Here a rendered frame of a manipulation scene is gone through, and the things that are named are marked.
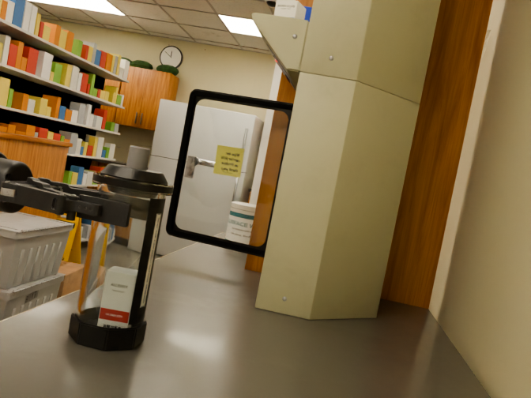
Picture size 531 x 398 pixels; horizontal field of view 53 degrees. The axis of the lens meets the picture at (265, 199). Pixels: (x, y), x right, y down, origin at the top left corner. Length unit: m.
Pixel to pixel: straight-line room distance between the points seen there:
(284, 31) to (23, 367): 0.74
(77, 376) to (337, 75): 0.70
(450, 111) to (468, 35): 0.19
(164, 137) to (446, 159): 5.08
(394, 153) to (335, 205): 0.19
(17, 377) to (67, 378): 0.05
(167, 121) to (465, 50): 5.07
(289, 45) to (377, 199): 0.36
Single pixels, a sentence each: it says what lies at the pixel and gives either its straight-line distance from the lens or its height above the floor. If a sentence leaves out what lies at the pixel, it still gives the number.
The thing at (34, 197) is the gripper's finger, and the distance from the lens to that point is 0.73.
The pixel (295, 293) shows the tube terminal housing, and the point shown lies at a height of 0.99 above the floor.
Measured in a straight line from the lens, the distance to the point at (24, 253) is 3.20.
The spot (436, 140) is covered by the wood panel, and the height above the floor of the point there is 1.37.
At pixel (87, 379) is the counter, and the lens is 0.67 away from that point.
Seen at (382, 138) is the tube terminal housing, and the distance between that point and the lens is 1.11.
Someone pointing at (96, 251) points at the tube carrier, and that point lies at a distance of 0.73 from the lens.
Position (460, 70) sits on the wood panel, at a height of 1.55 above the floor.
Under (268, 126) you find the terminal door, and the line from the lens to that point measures 1.37.
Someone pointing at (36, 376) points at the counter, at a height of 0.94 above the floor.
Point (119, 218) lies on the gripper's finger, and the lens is 0.70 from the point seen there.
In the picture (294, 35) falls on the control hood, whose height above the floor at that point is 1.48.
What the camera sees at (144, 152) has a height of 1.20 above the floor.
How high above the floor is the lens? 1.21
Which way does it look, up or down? 3 degrees down
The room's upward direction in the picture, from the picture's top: 11 degrees clockwise
